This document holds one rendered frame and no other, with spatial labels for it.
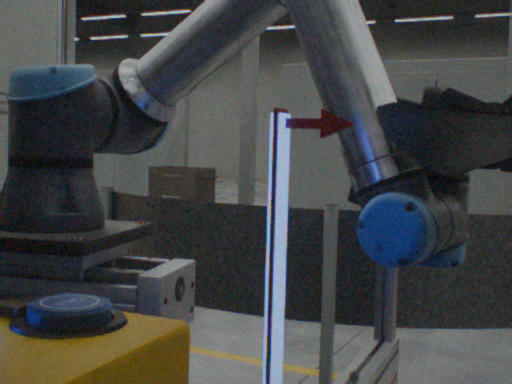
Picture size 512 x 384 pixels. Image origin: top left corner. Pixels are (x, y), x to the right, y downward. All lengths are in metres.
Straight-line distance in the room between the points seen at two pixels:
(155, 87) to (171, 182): 6.36
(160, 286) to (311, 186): 6.16
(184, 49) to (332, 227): 1.40
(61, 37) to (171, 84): 1.65
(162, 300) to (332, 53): 0.38
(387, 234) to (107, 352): 0.42
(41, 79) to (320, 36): 0.39
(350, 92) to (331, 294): 1.65
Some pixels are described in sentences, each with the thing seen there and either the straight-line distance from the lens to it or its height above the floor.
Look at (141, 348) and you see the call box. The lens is 0.30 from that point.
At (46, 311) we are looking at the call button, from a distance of 0.32.
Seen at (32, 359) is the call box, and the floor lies 1.07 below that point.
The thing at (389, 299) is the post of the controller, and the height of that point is 0.93.
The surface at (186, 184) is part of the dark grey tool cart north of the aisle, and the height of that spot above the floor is 0.72.
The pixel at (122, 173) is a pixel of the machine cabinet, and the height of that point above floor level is 0.69.
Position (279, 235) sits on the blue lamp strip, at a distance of 0.54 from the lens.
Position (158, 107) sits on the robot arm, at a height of 1.21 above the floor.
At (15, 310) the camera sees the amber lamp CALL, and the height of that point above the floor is 1.08.
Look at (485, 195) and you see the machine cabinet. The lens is 6.56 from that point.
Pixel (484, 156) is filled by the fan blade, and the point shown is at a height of 1.16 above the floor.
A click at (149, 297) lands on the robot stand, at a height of 0.97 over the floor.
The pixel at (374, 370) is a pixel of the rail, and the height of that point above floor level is 0.86.
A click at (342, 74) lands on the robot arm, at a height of 1.24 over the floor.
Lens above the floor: 1.16
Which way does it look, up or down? 3 degrees down
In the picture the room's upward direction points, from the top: 2 degrees clockwise
